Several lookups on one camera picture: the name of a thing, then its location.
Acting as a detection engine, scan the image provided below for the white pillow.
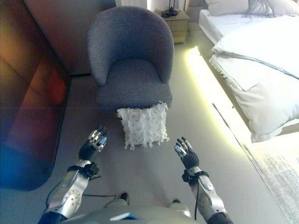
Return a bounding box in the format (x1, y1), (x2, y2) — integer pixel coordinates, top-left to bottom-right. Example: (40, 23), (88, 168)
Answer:
(268, 0), (299, 17)

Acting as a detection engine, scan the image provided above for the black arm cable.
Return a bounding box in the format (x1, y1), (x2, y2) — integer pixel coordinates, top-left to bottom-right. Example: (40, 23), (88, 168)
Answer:
(192, 171), (203, 221)
(45, 174), (117, 210)

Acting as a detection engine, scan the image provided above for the grey fringed pillow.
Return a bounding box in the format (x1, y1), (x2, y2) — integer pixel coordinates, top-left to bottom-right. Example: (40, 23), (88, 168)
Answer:
(242, 0), (274, 19)

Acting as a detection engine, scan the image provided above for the wooden bedside table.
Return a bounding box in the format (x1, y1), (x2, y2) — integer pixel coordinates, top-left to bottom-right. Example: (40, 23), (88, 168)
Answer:
(154, 8), (190, 44)

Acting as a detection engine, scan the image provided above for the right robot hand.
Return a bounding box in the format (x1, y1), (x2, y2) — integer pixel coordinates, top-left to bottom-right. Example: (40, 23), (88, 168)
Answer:
(173, 137), (200, 168)

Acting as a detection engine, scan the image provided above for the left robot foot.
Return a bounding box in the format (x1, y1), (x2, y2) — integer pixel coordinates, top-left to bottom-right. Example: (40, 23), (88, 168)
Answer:
(114, 192), (130, 206)

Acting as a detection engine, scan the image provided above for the grey patterned rug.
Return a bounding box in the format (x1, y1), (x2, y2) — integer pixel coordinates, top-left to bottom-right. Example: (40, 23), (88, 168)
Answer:
(242, 140), (299, 224)

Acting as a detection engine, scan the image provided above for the black desk lamp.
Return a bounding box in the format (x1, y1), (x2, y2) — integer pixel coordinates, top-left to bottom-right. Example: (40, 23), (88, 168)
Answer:
(161, 0), (179, 18)

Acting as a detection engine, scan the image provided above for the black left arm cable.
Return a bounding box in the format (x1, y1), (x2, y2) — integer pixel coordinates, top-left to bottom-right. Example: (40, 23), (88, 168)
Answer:
(45, 174), (117, 210)

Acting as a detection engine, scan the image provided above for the white bed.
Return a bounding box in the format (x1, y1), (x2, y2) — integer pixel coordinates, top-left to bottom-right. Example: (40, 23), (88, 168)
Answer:
(198, 8), (299, 143)

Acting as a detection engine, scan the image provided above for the grey robot torso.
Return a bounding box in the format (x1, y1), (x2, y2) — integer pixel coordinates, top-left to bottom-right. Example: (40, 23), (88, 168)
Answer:
(45, 201), (205, 224)

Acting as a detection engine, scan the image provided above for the white fringed cushion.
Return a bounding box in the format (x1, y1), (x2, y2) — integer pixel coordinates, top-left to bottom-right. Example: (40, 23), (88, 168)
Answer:
(116, 101), (171, 150)

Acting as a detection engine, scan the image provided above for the grey upholstered armchair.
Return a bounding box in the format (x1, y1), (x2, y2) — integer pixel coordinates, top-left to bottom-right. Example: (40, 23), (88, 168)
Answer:
(87, 6), (175, 110)

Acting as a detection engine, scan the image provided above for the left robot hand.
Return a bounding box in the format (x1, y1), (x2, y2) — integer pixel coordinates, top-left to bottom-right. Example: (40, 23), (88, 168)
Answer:
(78, 126), (109, 162)

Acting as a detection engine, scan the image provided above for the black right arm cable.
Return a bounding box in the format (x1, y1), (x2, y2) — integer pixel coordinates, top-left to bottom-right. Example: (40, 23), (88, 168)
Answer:
(192, 171), (203, 221)

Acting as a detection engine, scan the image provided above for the brown wooden wardrobe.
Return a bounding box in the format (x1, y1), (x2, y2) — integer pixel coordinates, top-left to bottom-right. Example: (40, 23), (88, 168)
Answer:
(0, 0), (117, 190)

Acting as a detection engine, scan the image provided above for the white duvet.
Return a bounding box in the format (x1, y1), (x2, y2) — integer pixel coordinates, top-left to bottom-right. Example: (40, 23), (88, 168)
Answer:
(208, 15), (299, 143)

